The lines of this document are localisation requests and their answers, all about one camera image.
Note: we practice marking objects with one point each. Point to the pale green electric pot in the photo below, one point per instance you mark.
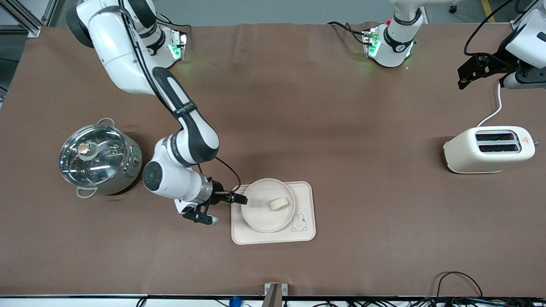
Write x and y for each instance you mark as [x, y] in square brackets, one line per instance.
[128, 170]

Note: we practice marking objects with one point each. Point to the cream rabbit print tray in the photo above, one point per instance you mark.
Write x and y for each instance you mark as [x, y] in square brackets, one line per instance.
[305, 236]

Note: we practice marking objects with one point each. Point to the grey metal camera bracket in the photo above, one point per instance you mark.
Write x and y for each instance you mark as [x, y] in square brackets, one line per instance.
[275, 294]

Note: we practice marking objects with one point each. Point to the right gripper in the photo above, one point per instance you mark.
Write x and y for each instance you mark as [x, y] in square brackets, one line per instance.
[218, 191]

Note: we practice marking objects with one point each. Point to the cream two-slot toaster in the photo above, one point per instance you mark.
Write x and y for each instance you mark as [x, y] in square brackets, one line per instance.
[465, 155]

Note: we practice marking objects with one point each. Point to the brown table cover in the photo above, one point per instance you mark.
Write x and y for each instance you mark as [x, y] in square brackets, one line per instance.
[170, 256]

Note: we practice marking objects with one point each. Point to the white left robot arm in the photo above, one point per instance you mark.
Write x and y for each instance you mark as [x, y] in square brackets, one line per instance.
[394, 42]

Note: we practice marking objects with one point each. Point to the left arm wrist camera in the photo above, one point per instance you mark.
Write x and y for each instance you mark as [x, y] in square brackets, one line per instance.
[524, 79]

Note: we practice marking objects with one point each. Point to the small white bun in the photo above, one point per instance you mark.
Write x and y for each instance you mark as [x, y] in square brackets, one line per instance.
[279, 204]

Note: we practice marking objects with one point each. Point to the black caster wheel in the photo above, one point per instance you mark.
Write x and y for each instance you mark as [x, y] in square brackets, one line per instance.
[452, 9]

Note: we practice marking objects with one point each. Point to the glass pot lid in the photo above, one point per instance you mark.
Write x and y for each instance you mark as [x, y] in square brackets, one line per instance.
[98, 164]

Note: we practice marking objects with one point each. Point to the small blue round object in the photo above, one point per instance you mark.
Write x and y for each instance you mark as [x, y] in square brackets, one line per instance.
[235, 302]

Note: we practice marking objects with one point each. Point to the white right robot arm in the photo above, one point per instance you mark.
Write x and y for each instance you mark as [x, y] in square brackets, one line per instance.
[115, 42]

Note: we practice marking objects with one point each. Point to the round cream plate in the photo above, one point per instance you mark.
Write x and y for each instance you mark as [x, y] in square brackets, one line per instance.
[260, 217]

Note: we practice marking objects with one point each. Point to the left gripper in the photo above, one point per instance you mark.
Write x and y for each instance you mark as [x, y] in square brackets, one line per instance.
[497, 62]

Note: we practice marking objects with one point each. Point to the aluminium frame profile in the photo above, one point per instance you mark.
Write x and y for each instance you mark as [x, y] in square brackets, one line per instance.
[517, 26]
[30, 29]

